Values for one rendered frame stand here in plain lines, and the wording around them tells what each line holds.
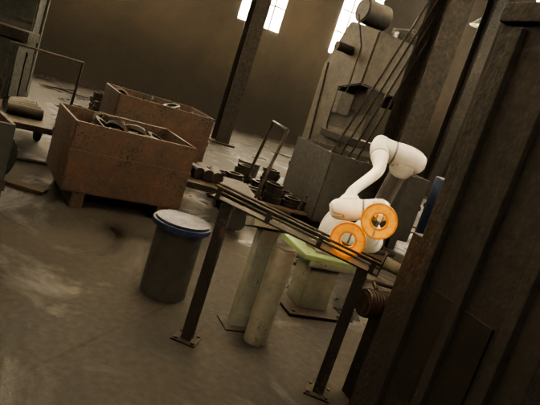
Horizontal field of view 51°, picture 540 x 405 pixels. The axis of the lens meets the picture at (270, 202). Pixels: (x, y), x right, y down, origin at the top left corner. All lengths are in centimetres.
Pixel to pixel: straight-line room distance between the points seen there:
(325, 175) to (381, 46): 284
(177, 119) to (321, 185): 163
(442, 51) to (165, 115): 277
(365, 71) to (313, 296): 483
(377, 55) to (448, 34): 233
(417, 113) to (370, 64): 238
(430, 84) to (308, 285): 282
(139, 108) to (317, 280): 302
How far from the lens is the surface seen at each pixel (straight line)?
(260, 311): 281
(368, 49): 795
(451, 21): 573
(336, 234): 244
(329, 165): 556
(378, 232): 242
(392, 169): 323
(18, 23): 697
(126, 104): 577
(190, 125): 596
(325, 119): 828
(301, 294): 349
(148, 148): 425
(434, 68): 566
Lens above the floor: 122
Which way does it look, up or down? 11 degrees down
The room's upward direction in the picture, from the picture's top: 18 degrees clockwise
